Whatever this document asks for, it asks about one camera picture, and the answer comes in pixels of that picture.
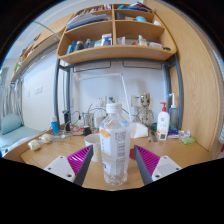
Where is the wooden wardrobe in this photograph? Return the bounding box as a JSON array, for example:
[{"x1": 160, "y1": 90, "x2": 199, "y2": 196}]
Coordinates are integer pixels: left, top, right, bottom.
[{"x1": 146, "y1": 0, "x2": 224, "y2": 154}]

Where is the pink white packet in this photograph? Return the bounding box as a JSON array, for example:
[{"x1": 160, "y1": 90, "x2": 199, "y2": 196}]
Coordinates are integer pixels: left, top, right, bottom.
[{"x1": 178, "y1": 129, "x2": 192, "y2": 139}]

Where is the white red pump lotion bottle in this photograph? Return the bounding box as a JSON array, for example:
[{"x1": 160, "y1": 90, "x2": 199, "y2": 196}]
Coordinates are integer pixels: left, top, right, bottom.
[{"x1": 156, "y1": 101, "x2": 171, "y2": 134}]

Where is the white wall socket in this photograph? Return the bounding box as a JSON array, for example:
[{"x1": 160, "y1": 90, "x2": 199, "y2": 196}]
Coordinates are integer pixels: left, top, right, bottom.
[
  {"x1": 95, "y1": 96, "x2": 118, "y2": 108},
  {"x1": 130, "y1": 95, "x2": 143, "y2": 108}
]

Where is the clear plastic water bottle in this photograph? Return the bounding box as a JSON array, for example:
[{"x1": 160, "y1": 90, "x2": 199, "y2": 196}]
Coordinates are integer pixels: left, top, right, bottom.
[{"x1": 98, "y1": 102, "x2": 132, "y2": 187}]

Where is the tree creature figurine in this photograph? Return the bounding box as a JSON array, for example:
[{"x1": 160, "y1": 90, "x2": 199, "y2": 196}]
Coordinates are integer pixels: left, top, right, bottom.
[{"x1": 137, "y1": 92, "x2": 155, "y2": 128}]

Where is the small white round roll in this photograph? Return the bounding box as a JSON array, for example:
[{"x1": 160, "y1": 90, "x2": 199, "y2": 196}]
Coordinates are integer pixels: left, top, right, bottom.
[
  {"x1": 39, "y1": 133, "x2": 53, "y2": 145},
  {"x1": 27, "y1": 139, "x2": 42, "y2": 152}
]

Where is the green packet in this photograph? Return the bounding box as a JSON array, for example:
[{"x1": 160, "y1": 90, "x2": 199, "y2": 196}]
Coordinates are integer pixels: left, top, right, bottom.
[{"x1": 181, "y1": 136, "x2": 197, "y2": 145}]

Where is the long wooden bunk ledge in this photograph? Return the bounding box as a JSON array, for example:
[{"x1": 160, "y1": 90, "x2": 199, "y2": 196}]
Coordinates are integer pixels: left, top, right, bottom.
[{"x1": 9, "y1": 13, "x2": 76, "y2": 83}]

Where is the blue box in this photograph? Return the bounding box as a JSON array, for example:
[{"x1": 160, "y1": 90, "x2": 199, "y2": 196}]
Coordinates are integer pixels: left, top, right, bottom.
[{"x1": 167, "y1": 125, "x2": 181, "y2": 139}]

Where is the black charger block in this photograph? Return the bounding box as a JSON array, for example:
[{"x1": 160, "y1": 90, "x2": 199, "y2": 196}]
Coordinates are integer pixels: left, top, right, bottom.
[{"x1": 83, "y1": 125, "x2": 93, "y2": 137}]

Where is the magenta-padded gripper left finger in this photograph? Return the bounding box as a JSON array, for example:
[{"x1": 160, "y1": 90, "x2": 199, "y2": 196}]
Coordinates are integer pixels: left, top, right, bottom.
[{"x1": 43, "y1": 144, "x2": 95, "y2": 187}]

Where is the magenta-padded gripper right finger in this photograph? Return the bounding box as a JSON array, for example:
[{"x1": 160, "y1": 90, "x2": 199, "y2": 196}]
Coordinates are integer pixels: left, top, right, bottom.
[{"x1": 133, "y1": 144, "x2": 184, "y2": 186}]

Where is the bed with teal pillow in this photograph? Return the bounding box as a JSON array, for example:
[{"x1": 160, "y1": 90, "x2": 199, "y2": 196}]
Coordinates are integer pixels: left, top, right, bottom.
[{"x1": 0, "y1": 113, "x2": 43, "y2": 158}]

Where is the clear blue squeeze bottle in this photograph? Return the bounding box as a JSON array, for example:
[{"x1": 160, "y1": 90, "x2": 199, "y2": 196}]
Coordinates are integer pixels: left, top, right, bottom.
[{"x1": 167, "y1": 92, "x2": 179, "y2": 129}]

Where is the grey ruler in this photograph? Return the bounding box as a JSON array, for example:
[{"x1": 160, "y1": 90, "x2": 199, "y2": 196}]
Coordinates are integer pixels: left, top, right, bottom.
[{"x1": 150, "y1": 131, "x2": 159, "y2": 143}]

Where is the black electric shaver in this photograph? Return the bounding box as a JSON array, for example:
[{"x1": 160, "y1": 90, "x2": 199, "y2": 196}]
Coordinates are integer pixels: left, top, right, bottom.
[{"x1": 62, "y1": 109, "x2": 72, "y2": 132}]

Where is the small blue tube bottle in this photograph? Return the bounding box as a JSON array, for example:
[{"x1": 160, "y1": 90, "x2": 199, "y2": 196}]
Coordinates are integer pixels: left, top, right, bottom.
[{"x1": 50, "y1": 115, "x2": 60, "y2": 136}]

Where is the wooden shelf unit with items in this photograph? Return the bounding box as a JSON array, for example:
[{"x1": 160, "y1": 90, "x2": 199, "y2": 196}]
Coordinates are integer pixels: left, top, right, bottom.
[{"x1": 55, "y1": 2, "x2": 178, "y2": 66}]

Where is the crumpled white tissue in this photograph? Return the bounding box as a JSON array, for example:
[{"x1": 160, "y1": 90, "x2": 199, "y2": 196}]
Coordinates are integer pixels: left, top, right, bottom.
[{"x1": 129, "y1": 121, "x2": 149, "y2": 139}]

